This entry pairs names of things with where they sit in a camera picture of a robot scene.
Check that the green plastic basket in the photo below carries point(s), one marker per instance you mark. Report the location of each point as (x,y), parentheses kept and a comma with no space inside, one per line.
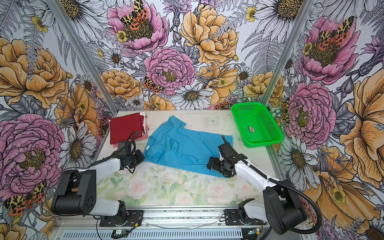
(267,132)

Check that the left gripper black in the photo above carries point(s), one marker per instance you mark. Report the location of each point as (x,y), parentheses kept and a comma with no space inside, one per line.
(141,158)

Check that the small label in basket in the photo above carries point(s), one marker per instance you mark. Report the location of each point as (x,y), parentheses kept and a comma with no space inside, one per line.
(251,129)

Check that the right aluminium corner post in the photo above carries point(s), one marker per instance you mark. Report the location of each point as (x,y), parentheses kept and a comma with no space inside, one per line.
(291,41)

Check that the white folded t-shirt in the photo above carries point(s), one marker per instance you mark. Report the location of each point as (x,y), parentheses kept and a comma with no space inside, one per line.
(143,120)

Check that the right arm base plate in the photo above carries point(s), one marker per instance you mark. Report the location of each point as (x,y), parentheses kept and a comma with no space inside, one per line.
(233,218)

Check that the dark red folded t-shirt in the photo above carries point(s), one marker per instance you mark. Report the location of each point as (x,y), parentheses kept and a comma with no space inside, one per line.
(126,127)

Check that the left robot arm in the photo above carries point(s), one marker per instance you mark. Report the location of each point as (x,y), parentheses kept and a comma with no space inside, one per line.
(77,189)

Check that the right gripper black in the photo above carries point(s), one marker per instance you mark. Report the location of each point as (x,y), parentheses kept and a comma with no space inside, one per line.
(215,166)

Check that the aluminium front rail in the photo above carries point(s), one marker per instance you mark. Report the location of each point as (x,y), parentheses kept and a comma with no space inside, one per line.
(160,217)

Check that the left aluminium corner post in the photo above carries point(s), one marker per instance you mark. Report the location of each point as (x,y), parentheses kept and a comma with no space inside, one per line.
(76,42)

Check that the white slotted cable duct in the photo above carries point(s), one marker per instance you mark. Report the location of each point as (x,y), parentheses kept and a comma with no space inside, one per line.
(155,234)

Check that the blue t-shirt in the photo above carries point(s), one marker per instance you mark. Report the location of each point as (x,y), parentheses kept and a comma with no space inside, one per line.
(172,145)

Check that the aluminium corner post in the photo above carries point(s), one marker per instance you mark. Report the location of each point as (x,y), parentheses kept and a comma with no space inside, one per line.
(76,42)
(291,41)

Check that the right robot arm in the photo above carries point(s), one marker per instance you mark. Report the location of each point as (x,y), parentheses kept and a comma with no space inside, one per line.
(282,208)

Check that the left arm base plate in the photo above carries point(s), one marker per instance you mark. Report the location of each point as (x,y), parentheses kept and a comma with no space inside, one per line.
(131,218)

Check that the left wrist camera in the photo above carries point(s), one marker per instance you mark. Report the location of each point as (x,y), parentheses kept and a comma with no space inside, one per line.
(123,148)

